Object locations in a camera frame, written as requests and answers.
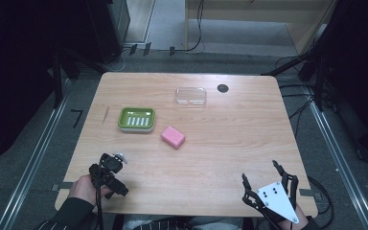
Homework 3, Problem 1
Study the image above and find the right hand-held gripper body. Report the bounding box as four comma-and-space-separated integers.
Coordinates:
255, 180, 301, 225

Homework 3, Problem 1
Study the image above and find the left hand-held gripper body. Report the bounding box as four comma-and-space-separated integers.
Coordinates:
88, 152, 129, 200

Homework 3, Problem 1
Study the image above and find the person's right hand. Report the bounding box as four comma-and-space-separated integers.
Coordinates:
279, 205, 312, 230

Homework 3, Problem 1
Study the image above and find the person's left hand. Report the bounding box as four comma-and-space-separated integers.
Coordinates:
67, 173, 113, 207

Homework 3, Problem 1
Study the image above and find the green soap dish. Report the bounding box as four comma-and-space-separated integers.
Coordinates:
117, 106, 157, 134

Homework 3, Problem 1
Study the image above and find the pink soap bar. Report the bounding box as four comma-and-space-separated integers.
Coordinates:
160, 125, 187, 150

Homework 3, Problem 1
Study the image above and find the clear plastic lid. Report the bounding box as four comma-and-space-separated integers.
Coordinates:
174, 86, 208, 109

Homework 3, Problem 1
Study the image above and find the black tripod stand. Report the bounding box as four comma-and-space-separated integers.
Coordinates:
261, 37, 336, 113

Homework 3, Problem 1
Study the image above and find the dark cabinet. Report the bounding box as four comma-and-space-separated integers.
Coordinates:
84, 0, 131, 64

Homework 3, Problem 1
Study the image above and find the light wooden furniture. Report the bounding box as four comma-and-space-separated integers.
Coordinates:
184, 0, 338, 55

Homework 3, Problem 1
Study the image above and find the black cable loop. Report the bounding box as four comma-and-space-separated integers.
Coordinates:
306, 175, 335, 230

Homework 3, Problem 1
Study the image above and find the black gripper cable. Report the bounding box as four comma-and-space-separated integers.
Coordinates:
95, 154, 105, 230

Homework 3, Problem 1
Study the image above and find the metal floor rail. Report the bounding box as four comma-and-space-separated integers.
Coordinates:
0, 78, 75, 230
306, 92, 368, 230

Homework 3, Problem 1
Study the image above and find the white floor cable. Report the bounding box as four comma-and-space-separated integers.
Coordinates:
103, 47, 132, 73

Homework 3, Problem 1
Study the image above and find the black hanging cable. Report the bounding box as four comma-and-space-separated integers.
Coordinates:
175, 0, 206, 53

